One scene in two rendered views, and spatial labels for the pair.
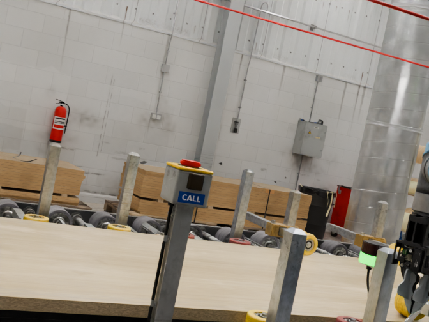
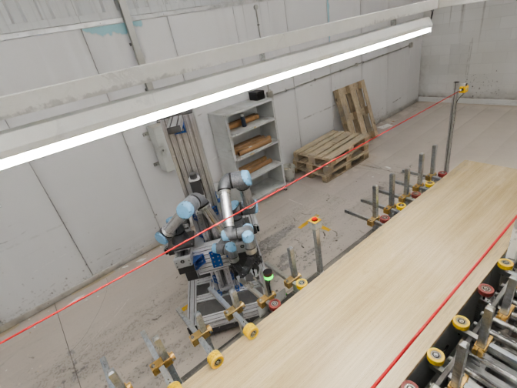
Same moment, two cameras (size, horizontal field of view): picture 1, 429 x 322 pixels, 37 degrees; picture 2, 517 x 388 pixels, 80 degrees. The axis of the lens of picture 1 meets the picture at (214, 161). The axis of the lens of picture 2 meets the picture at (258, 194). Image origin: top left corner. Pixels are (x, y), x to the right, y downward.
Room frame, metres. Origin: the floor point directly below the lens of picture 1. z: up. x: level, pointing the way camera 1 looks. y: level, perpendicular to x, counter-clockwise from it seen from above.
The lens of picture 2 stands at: (2.99, -0.56, 2.50)
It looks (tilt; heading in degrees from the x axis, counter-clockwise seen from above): 28 degrees down; 172
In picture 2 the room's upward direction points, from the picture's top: 11 degrees counter-clockwise
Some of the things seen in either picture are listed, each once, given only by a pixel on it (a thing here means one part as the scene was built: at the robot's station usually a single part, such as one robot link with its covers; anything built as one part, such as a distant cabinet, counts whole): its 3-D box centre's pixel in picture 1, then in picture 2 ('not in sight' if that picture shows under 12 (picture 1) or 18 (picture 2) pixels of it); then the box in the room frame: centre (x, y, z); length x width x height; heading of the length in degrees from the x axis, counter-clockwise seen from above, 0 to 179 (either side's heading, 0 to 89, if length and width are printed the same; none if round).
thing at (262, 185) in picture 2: not in sight; (250, 155); (-1.57, 0.05, 0.78); 0.90 x 0.45 x 1.55; 117
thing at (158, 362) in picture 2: not in sight; (163, 362); (1.73, -1.12, 0.95); 0.13 x 0.06 x 0.05; 115
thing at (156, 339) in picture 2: not in sight; (168, 364); (1.73, -1.10, 0.91); 0.03 x 0.03 x 0.48; 25
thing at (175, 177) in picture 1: (186, 186); (315, 224); (1.19, 0.04, 1.18); 0.07 x 0.07 x 0.08; 25
